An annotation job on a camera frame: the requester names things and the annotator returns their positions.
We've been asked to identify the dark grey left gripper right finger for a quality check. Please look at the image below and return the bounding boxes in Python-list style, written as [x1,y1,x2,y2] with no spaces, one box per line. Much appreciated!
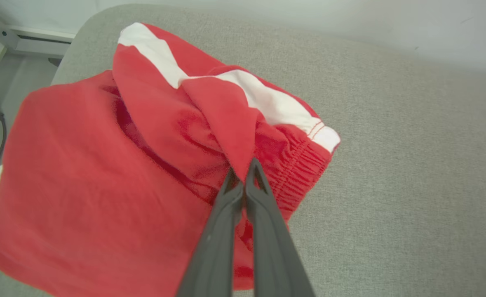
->
[244,158,316,297]

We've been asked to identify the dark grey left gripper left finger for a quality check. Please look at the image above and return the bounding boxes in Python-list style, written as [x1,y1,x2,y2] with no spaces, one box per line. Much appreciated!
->
[176,167,244,297]

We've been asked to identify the red shorts with white stripes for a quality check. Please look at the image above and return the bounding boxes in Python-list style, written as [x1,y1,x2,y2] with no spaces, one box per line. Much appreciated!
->
[0,23,341,297]

